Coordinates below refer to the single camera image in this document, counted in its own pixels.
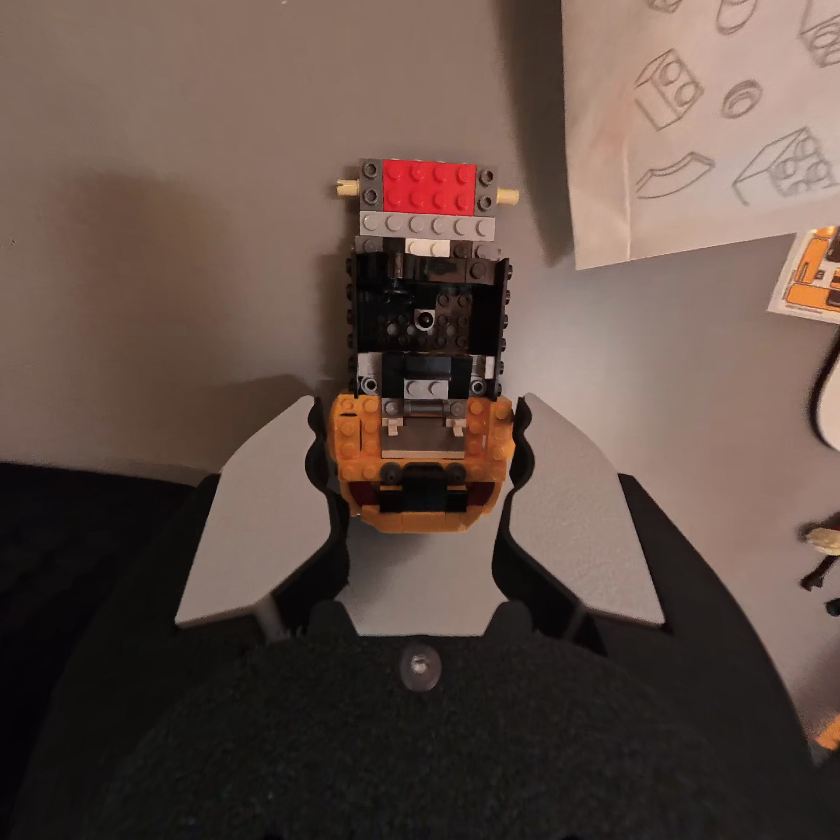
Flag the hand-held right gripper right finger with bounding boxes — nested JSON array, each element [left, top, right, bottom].
[[491, 392, 673, 639]]

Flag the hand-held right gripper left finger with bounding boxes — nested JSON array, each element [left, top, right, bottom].
[[173, 394, 350, 642]]

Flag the orange and black lego car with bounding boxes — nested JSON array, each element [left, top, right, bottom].
[[335, 157, 521, 536]]

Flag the red lego minifigure parts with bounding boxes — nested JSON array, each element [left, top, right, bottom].
[[802, 512, 840, 559]]

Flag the orange lego sticker sheet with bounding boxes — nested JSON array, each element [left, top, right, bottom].
[[766, 226, 840, 327]]

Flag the white printed paper bag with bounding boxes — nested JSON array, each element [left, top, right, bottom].
[[561, 0, 840, 272]]

